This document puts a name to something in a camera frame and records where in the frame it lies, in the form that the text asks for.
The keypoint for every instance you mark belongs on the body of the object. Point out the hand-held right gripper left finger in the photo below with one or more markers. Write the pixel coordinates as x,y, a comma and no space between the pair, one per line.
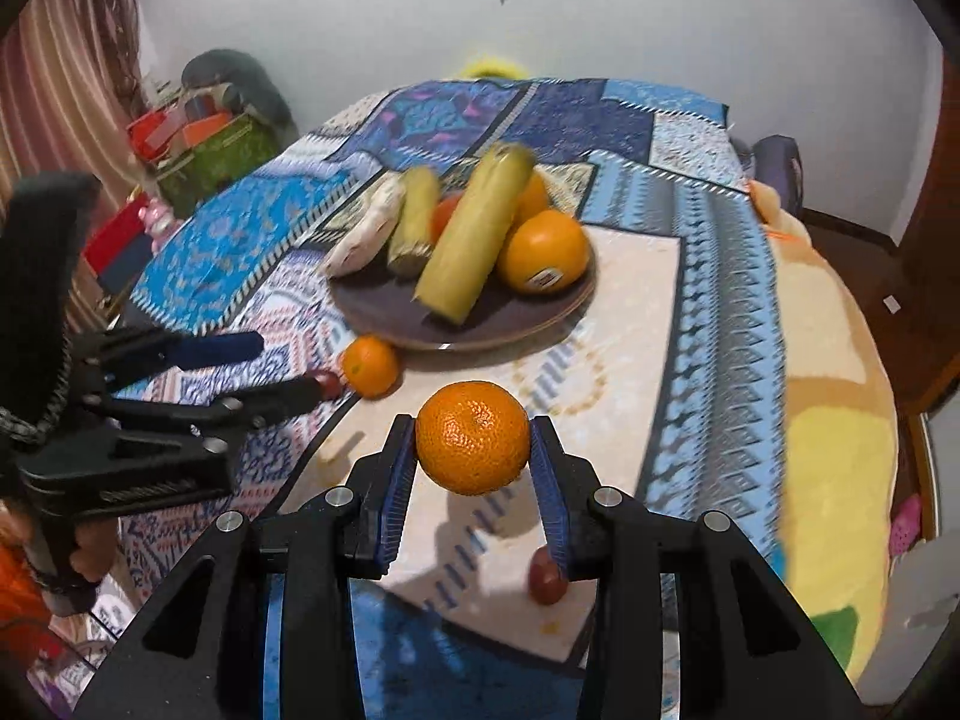
397,480

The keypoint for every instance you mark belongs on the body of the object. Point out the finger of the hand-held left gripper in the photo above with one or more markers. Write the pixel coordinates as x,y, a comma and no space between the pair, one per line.
217,349
262,405

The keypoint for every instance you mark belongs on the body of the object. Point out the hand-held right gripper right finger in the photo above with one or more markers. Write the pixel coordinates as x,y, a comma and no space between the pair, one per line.
551,495

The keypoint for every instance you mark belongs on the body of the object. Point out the small dark red fruit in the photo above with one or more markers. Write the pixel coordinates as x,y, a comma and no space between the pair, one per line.
546,581
330,385

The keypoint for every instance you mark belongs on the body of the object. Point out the small tangerine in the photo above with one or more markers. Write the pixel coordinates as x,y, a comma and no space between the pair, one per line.
472,436
370,367

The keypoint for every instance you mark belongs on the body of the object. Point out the purple plate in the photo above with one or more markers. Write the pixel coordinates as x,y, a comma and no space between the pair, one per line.
517,315

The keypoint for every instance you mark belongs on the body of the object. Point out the pale sweet potato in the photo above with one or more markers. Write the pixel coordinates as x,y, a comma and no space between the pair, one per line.
364,229

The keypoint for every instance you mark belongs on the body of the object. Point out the short sugarcane piece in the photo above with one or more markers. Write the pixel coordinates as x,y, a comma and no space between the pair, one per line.
412,221

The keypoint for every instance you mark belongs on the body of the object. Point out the orange with sticker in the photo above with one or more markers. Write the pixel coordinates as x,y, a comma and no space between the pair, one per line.
544,247

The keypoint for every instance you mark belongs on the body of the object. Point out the long sugarcane piece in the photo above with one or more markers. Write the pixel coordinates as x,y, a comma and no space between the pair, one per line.
472,232

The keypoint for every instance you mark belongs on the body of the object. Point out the large plain orange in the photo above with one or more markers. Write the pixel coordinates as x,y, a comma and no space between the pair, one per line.
534,199

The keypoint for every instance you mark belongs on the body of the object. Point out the person's left hand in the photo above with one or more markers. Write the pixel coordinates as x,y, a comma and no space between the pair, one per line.
94,551

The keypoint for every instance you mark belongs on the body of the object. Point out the orange clothing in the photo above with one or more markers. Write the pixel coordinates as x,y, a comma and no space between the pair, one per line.
19,570

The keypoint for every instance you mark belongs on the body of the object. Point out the red and blue box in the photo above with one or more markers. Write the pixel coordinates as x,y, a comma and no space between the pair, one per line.
120,251

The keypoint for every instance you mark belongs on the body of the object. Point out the pink toy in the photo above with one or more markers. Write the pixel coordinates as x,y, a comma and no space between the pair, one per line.
159,219

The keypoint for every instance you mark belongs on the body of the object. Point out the green patterned box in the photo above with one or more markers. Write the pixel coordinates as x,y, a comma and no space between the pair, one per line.
217,161

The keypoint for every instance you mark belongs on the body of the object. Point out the black fuzzy cloth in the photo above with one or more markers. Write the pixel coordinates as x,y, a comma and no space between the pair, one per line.
41,262

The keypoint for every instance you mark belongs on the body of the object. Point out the orange box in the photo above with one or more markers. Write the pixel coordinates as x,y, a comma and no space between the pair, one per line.
206,126

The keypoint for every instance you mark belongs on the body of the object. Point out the patchwork blanket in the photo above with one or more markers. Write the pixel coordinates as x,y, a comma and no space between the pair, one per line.
675,277

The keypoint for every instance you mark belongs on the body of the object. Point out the striped curtain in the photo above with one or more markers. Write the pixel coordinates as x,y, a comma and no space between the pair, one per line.
67,90

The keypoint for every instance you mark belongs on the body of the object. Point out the colourful plush blanket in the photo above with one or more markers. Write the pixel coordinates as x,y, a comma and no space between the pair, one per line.
832,390

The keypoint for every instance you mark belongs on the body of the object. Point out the pink slipper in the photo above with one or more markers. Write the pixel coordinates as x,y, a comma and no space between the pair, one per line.
905,525

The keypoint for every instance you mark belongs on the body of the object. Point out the white plastic object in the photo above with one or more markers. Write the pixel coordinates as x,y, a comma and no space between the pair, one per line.
922,615

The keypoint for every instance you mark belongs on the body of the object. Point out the small white floor item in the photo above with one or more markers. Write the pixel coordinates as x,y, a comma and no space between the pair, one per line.
892,304

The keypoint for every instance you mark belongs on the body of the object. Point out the dark purple backpack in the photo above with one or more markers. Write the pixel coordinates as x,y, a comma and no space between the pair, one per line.
776,169

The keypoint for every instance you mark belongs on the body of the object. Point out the brown wooden door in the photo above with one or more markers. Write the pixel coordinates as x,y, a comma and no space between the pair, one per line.
934,300

